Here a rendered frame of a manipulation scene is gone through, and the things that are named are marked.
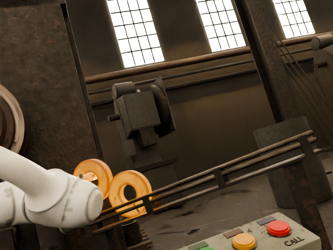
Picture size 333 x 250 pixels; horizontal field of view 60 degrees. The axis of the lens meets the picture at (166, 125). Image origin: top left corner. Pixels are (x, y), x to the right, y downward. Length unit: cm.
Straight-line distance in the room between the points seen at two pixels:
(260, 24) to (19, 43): 413
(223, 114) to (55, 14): 702
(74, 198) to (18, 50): 102
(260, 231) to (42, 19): 136
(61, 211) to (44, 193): 5
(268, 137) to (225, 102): 524
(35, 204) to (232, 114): 787
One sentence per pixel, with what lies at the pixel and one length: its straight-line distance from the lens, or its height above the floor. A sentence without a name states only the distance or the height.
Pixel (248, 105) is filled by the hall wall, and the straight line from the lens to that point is 866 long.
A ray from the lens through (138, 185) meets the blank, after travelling 96.
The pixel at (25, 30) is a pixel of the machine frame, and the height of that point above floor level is 157.
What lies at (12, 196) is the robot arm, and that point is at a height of 80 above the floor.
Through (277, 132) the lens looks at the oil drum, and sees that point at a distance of 318.
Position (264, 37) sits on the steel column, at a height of 229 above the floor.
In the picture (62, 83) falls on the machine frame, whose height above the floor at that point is 128.
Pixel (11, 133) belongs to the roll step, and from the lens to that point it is 125.
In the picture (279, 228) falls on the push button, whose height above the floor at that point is 61.
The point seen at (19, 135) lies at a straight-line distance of 126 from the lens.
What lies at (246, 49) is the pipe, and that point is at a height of 319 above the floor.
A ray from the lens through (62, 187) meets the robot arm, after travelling 65.
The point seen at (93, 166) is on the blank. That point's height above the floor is 84.
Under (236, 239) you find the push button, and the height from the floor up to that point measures 61.
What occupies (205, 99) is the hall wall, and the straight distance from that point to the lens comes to 816.
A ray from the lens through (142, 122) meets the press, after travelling 543.
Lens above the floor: 77
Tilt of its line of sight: 8 degrees up
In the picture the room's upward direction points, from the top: 16 degrees counter-clockwise
